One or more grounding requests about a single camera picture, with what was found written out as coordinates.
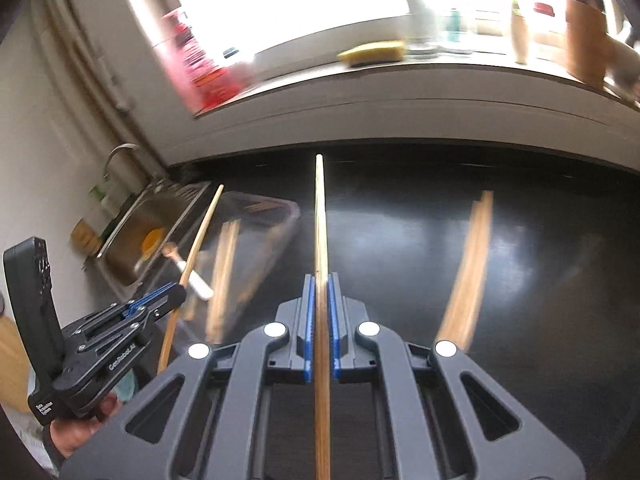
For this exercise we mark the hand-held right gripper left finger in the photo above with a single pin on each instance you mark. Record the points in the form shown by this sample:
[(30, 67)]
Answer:
[(311, 335)]

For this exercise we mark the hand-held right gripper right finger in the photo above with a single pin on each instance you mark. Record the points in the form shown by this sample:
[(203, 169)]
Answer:
[(334, 335)]

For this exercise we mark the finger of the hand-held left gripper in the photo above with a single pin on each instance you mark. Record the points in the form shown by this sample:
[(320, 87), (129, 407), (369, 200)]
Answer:
[(150, 296), (155, 310)]

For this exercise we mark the slender bamboo chopstick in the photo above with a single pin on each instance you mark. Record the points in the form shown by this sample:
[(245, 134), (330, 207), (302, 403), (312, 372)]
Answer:
[(320, 220), (200, 240)]

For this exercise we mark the pile of wooden chopsticks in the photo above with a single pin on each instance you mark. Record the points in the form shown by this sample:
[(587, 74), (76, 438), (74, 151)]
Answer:
[(470, 270), (225, 270)]

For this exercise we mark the clear plastic container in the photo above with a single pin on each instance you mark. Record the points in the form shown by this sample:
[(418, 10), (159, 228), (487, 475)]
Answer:
[(280, 220)]

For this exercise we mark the person's left hand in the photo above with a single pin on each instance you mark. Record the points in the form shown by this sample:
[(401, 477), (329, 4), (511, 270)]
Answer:
[(80, 432)]

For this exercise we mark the tan round board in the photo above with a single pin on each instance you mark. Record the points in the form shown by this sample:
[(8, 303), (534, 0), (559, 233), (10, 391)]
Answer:
[(15, 360)]

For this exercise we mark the stainless steel sink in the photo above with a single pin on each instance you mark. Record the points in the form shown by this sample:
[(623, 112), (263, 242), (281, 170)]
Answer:
[(130, 230)]

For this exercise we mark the chrome faucet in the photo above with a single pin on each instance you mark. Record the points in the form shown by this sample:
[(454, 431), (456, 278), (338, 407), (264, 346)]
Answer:
[(117, 149)]

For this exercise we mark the glass jar with black lid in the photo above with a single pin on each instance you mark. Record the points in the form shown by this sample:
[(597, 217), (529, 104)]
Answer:
[(237, 72)]

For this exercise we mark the pink dish soap bottle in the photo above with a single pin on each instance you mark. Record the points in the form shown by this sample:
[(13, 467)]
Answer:
[(195, 60)]

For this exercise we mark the yellow sponge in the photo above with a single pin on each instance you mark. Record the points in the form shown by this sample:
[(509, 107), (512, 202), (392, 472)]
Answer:
[(370, 52)]

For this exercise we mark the tall clear glass bottle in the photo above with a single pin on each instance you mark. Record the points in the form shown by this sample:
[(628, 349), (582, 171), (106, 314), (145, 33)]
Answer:
[(420, 25)]

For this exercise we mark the green toothbrush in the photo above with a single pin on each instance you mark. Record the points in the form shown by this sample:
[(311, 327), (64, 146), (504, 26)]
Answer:
[(454, 25)]

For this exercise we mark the white plastic bottle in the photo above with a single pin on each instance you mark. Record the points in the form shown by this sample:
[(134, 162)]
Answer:
[(520, 35)]

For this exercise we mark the jar with red lid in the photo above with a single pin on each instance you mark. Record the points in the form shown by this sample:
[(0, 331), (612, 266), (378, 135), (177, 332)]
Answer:
[(545, 25)]

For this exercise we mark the wooden utensil holder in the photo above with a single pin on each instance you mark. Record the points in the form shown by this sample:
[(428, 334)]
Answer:
[(585, 45)]

